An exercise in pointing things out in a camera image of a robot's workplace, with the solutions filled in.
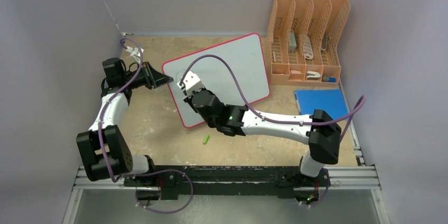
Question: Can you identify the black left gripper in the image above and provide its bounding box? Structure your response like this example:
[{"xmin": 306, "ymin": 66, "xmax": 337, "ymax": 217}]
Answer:
[{"xmin": 123, "ymin": 62, "xmax": 173, "ymax": 90}]

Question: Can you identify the green marker cap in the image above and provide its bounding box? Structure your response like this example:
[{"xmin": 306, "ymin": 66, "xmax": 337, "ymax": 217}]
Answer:
[{"xmin": 203, "ymin": 135, "xmax": 210, "ymax": 145}]

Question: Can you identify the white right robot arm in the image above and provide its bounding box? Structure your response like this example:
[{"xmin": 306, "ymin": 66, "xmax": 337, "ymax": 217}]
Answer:
[{"xmin": 183, "ymin": 89, "xmax": 342, "ymax": 185}]

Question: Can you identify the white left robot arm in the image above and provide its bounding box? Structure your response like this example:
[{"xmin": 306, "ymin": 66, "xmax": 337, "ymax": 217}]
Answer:
[{"xmin": 76, "ymin": 58, "xmax": 173, "ymax": 186}]

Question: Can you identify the green staples box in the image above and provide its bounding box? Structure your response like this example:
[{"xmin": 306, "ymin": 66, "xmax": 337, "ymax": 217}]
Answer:
[{"xmin": 287, "ymin": 31, "xmax": 297, "ymax": 53}]

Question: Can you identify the white clip in tray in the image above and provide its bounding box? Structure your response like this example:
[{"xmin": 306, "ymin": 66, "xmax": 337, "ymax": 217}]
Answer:
[{"xmin": 305, "ymin": 71, "xmax": 321, "ymax": 80}]

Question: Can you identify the white oval tape dispenser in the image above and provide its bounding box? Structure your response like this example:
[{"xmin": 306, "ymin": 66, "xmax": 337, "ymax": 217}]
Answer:
[{"xmin": 303, "ymin": 35, "xmax": 314, "ymax": 60}]

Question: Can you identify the orange plastic desk organizer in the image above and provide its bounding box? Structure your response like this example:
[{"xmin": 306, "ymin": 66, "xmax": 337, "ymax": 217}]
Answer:
[{"xmin": 264, "ymin": 0, "xmax": 351, "ymax": 88}]

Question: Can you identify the small blue grey cylinder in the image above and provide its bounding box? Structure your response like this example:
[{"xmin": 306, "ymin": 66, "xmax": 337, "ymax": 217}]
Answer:
[{"xmin": 322, "ymin": 76, "xmax": 337, "ymax": 82}]

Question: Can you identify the blue notebook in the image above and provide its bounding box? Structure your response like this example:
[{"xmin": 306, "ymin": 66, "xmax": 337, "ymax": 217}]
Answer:
[{"xmin": 294, "ymin": 89, "xmax": 348, "ymax": 119}]

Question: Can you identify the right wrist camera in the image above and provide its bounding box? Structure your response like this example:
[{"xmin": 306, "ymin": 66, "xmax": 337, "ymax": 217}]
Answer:
[{"xmin": 177, "ymin": 71, "xmax": 205, "ymax": 97}]

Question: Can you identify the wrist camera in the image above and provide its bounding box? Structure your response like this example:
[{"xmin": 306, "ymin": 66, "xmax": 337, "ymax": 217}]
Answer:
[
  {"xmin": 126, "ymin": 46, "xmax": 144, "ymax": 64},
  {"xmin": 177, "ymin": 71, "xmax": 205, "ymax": 97}
]

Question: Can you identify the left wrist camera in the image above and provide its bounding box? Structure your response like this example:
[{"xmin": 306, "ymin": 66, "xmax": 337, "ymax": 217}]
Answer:
[{"xmin": 126, "ymin": 46, "xmax": 144, "ymax": 64}]

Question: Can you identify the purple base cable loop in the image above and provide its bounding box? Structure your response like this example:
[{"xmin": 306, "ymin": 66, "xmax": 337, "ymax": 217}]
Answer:
[{"xmin": 134, "ymin": 170, "xmax": 194, "ymax": 215}]

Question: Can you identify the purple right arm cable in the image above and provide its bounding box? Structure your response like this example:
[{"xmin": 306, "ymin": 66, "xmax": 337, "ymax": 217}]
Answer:
[{"xmin": 179, "ymin": 54, "xmax": 367, "ymax": 143}]

